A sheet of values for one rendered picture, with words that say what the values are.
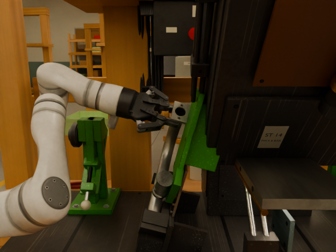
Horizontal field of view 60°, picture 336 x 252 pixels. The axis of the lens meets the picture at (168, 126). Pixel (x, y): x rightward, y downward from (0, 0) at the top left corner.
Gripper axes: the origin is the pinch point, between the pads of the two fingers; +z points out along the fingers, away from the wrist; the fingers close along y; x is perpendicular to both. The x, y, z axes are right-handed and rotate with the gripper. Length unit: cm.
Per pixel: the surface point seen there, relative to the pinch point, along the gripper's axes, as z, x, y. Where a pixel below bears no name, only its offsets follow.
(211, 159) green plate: 9.6, -4.5, -11.5
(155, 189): -0.3, 3.8, -18.2
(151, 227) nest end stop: 0.9, 7.6, -25.8
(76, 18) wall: -386, 689, 762
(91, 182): -17.5, 21.1, -15.0
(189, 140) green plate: 3.7, -7.7, -10.1
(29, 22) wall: -557, 740, 732
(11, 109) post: -53, 29, 5
